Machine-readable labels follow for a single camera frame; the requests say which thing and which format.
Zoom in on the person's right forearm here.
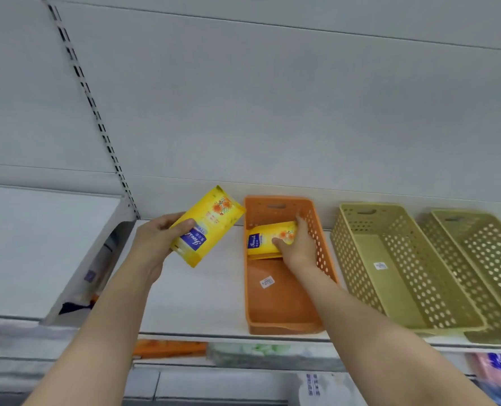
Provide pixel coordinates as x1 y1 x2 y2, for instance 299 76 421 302
292 264 498 406

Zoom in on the olive plastic basket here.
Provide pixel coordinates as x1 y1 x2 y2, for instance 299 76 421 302
417 208 501 345
329 201 488 337

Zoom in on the pink tissue pack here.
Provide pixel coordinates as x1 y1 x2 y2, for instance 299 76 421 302
466 352 501 394

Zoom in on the person's right hand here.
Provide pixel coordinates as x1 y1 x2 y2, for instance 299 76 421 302
271 214 319 274

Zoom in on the green and white tissue pack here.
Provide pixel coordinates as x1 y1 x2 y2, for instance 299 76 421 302
206 342 346 373

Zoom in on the white bag blue print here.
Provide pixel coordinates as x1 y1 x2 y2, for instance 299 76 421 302
294 372 357 406

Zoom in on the orange plastic basket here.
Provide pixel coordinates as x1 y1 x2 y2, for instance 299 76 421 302
244 195 339 336

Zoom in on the white wrapped paper pack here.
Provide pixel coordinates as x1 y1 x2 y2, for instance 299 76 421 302
58 222 135 316

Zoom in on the person's left forearm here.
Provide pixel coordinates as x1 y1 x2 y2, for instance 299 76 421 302
21 262 158 406

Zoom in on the person's left hand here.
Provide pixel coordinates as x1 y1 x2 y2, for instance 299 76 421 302
126 211 198 287

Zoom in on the orange paper roll pack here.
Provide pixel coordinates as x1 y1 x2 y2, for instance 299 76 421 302
133 338 209 359

